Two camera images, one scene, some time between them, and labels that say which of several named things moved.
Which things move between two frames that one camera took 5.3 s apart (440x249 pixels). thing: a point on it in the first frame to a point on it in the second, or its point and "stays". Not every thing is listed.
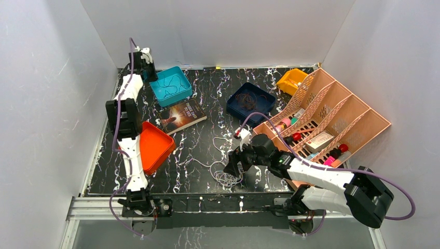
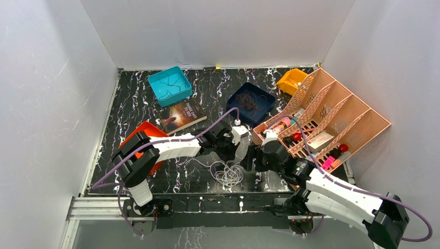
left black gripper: [150, 70] to [232, 149]
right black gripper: [234, 157] stays
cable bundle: [225, 178] stays
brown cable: [247, 100] stays
